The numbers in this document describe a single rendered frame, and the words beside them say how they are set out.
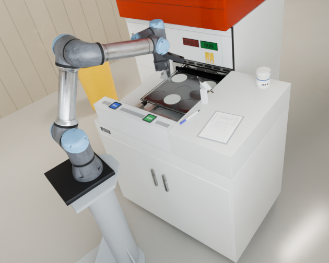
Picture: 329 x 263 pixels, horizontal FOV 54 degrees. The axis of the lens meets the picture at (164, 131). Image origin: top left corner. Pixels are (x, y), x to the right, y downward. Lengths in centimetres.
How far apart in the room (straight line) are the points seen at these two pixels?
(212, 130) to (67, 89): 69
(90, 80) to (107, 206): 188
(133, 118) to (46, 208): 138
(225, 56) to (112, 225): 115
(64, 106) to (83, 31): 278
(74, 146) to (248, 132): 78
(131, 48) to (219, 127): 54
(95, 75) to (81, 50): 198
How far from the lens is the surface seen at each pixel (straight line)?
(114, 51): 143
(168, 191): 193
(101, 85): 342
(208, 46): 196
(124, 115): 173
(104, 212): 177
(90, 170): 157
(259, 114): 159
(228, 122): 154
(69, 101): 155
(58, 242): 257
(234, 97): 171
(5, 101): 418
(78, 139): 150
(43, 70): 419
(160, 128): 158
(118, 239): 198
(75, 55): 139
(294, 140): 292
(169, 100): 186
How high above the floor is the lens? 193
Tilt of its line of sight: 39 degrees down
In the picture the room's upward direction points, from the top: 12 degrees counter-clockwise
